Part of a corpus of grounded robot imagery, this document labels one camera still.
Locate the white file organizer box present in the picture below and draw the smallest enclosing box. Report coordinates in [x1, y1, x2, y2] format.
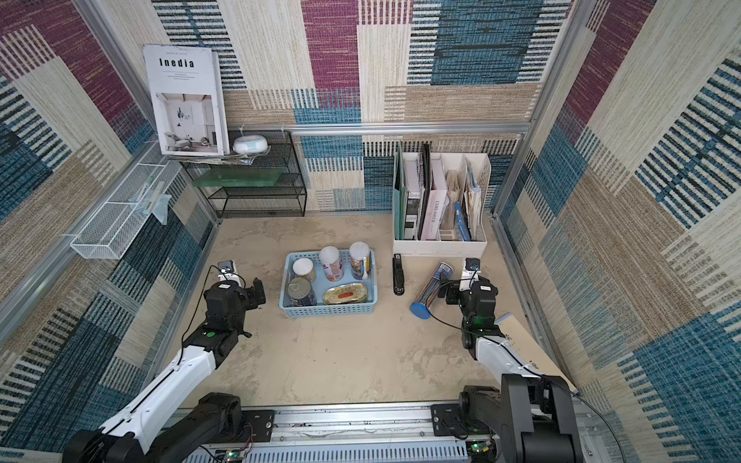
[392, 145, 491, 258]

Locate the Inedia magazine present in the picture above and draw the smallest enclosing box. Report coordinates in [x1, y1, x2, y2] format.
[143, 44, 229, 159]

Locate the gold oval sardine tin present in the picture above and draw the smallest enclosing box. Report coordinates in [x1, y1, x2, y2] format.
[322, 283, 369, 305]

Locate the green folder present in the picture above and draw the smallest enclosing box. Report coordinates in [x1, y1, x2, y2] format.
[393, 142, 405, 240]

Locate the short white lidded can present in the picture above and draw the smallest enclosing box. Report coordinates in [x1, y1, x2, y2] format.
[291, 258, 316, 283]

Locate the black wire mesh shelf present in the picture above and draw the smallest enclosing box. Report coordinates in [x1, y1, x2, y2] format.
[181, 129, 308, 219]

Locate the black stapler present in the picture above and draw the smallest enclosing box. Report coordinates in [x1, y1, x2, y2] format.
[393, 254, 405, 296]

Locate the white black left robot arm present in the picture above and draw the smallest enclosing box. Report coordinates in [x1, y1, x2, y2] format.
[62, 277, 266, 462]

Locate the light blue perforated basket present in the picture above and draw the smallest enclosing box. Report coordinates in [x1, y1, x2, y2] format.
[279, 249, 378, 318]

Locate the white wire wall basket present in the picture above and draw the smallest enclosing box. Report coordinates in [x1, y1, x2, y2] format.
[71, 162, 181, 260]

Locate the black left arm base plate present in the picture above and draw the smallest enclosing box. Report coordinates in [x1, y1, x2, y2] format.
[239, 409, 275, 444]

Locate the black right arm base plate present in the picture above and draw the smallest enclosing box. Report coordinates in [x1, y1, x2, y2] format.
[430, 403, 480, 440]

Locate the metal can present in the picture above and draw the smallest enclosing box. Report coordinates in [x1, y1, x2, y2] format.
[287, 277, 316, 307]

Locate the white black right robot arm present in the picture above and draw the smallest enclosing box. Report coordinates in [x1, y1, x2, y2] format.
[438, 278, 585, 462]

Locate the green tray on shelf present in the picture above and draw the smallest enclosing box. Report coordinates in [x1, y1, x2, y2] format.
[193, 167, 283, 188]

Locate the blue capped pencil tube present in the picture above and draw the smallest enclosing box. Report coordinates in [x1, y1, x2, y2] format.
[410, 262, 453, 319]

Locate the white pink book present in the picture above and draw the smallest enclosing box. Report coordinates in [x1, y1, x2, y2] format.
[421, 168, 448, 240]

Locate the white round device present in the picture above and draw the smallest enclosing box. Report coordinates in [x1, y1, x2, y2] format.
[233, 135, 269, 155]

